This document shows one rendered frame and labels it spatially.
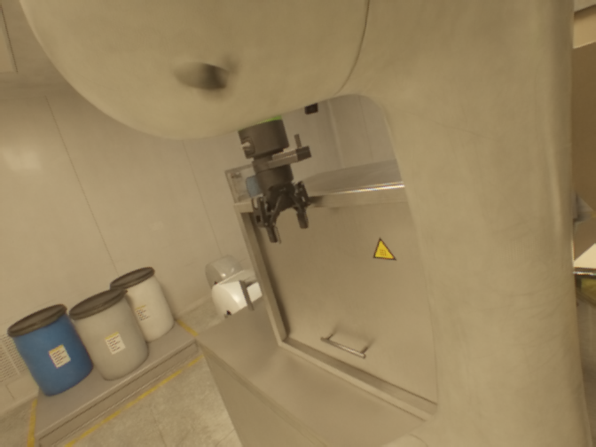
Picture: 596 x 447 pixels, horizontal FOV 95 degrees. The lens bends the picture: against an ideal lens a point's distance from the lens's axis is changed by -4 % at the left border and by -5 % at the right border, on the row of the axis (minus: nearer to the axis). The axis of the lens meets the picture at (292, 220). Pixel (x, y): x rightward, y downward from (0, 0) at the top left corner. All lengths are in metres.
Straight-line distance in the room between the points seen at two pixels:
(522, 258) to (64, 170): 3.52
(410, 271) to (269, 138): 0.37
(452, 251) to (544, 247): 0.05
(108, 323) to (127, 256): 1.10
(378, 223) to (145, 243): 3.20
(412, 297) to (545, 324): 0.42
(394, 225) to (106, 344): 2.44
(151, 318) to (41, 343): 0.81
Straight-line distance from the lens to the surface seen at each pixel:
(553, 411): 0.28
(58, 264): 3.53
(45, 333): 2.98
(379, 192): 0.54
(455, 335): 0.25
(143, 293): 2.98
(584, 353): 0.68
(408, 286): 0.63
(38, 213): 3.52
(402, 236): 0.58
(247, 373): 1.07
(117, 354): 2.75
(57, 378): 3.11
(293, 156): 0.52
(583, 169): 0.57
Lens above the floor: 1.43
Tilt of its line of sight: 12 degrees down
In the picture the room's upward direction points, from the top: 16 degrees counter-clockwise
